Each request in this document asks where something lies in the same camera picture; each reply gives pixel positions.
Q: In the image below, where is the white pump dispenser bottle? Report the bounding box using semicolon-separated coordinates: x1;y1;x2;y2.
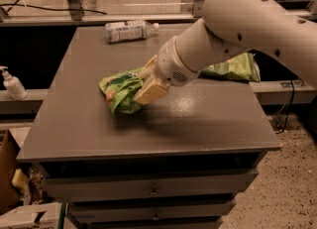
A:
0;66;28;100

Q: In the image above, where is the grey drawer cabinet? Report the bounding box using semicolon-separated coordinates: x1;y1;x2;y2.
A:
18;25;279;229

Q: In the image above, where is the plastic bottle with blue label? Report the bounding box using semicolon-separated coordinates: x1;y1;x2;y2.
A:
105;20;159;44

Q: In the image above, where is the metal frame rail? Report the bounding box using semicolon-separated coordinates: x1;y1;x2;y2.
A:
0;8;317;28

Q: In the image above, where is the green snack bag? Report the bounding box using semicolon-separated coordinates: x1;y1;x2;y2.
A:
200;53;261;82

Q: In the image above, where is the white cardboard box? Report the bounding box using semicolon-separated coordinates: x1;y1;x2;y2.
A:
0;202;61;229

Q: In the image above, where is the green rice chip bag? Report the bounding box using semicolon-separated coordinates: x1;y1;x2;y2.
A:
99;67;144;115

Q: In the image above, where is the brown cardboard box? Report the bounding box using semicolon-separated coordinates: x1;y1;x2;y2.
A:
0;130;20;214

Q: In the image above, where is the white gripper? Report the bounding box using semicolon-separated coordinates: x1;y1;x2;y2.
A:
133;36;198;105

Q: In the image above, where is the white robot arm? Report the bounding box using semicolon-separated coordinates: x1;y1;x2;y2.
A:
134;0;317;105

